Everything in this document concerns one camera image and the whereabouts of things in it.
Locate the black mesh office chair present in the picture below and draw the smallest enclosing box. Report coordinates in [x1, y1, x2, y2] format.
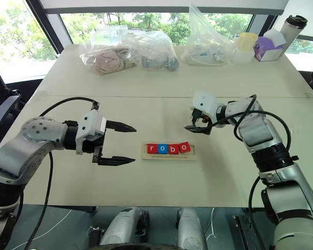
[0, 54, 25, 126]

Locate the translucent white container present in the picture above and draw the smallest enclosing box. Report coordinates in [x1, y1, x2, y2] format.
[232, 48, 254, 65]

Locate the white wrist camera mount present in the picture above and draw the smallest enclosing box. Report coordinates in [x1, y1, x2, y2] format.
[75, 109, 107, 155]
[190, 90, 224, 123]

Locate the plastic bag with grey items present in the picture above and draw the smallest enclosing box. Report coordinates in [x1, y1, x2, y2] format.
[122, 30, 179, 73]

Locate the yellow plastic cup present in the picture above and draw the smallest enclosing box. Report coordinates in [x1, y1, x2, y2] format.
[236, 32, 258, 52]

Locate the white floor cable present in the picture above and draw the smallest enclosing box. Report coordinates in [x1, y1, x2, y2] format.
[207, 207, 218, 242]

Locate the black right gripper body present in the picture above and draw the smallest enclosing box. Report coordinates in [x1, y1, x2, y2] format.
[190, 107, 214, 128]

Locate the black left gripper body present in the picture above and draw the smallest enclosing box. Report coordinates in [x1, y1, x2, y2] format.
[80, 131, 106, 165]

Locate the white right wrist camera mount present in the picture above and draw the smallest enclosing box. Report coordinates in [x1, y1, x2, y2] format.
[190, 90, 224, 123]

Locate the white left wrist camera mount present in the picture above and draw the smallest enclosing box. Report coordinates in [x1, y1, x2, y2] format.
[75, 109, 107, 155]

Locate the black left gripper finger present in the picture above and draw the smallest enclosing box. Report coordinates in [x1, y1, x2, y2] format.
[97, 156, 136, 167]
[105, 120, 137, 134]

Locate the blue letter o tile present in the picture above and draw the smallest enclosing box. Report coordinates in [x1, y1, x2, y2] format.
[156, 143, 170, 155]

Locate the red letter o tile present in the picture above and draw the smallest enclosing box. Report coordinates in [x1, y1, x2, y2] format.
[177, 141, 191, 154]

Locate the silver rounded robot leg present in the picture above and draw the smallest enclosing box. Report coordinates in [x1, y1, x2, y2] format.
[99, 206, 150, 247]
[175, 206, 207, 250]

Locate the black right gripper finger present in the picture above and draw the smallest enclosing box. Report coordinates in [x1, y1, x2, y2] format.
[183, 125, 211, 135]

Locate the dark window mullion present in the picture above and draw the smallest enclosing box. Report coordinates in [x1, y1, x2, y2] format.
[249, 14, 274, 38]
[25, 0, 74, 56]

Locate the white window header beam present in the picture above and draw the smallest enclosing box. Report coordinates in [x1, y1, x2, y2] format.
[39, 0, 290, 16]

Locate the purple tissue box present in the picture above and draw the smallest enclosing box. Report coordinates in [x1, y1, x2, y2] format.
[252, 29, 286, 63]

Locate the wooden letter tray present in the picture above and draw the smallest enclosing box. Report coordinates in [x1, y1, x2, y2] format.
[141, 141, 198, 161]

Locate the plastic bag with pink cloth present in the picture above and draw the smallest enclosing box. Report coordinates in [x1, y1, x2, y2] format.
[78, 28, 138, 77]

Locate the plastic bag with white cables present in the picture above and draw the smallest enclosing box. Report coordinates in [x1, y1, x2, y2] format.
[180, 3, 237, 68]

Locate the black table foot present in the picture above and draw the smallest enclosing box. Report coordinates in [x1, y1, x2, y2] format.
[49, 205, 100, 215]

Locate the silver tumbler with black lid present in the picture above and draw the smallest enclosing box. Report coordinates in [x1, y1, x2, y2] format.
[280, 15, 309, 55]

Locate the black floor bracket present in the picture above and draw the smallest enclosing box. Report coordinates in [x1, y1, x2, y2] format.
[232, 214, 254, 250]

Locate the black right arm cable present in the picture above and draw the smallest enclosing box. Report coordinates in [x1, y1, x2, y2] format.
[195, 94, 292, 250]

